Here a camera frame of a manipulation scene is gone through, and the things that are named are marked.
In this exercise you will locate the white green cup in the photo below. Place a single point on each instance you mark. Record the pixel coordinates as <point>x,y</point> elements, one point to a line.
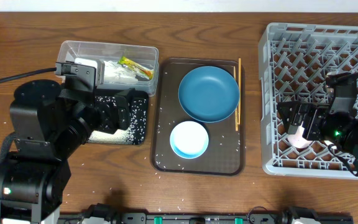
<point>329,143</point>

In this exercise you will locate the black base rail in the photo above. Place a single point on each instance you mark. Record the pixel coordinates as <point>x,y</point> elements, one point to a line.
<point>102,213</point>

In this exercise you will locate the clear plastic bin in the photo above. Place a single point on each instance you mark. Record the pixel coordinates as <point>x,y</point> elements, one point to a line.
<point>144,55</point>

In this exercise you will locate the white napkin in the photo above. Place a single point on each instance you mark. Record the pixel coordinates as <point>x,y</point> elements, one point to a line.
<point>116,73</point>

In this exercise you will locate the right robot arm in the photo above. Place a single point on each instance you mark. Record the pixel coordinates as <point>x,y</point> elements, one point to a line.
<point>333,122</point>

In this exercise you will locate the blue plate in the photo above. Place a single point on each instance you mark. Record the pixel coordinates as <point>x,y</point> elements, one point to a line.
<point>209,94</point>

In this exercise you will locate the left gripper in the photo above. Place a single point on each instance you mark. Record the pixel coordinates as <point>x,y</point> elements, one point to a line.
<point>122,111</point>

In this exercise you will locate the wooden chopstick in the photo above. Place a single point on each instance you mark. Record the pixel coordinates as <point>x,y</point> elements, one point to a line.
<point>239,85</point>
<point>236,109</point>

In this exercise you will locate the pink cup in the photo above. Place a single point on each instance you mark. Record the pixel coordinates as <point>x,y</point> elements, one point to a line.
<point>297,140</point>

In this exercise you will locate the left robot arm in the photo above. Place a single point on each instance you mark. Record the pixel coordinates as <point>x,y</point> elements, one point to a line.
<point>48,127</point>

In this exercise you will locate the pile of rice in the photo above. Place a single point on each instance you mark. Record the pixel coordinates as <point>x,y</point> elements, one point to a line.
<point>135,133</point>

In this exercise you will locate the black plastic tray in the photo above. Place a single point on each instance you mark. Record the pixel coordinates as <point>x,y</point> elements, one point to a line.
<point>125,113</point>

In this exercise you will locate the yellow green snack wrapper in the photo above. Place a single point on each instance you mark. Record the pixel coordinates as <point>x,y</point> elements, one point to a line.
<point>139,69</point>

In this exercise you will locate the brown serving tray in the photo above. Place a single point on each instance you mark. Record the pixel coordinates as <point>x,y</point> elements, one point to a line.
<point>225,154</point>

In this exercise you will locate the grey dishwasher rack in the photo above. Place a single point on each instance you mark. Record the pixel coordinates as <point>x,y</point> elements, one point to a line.
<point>294,60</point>

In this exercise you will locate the light blue rice bowl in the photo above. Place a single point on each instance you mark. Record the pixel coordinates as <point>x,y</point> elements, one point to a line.
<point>189,139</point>

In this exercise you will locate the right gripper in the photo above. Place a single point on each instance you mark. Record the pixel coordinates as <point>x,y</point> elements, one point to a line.
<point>316,112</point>

